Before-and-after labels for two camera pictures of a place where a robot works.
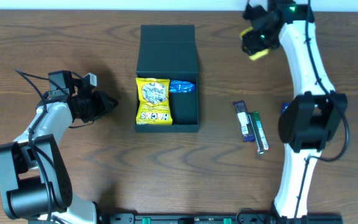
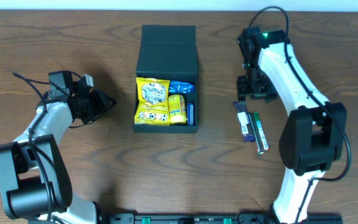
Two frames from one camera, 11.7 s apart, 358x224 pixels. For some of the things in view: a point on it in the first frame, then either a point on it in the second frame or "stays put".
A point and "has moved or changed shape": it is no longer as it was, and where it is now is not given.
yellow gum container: (255, 43) has moved or changed shape
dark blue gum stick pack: (246, 129) stays put
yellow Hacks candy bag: (153, 107) stays put
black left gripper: (97, 104) stays put
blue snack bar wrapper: (176, 86) stays put
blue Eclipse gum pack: (284, 107) → (191, 114)
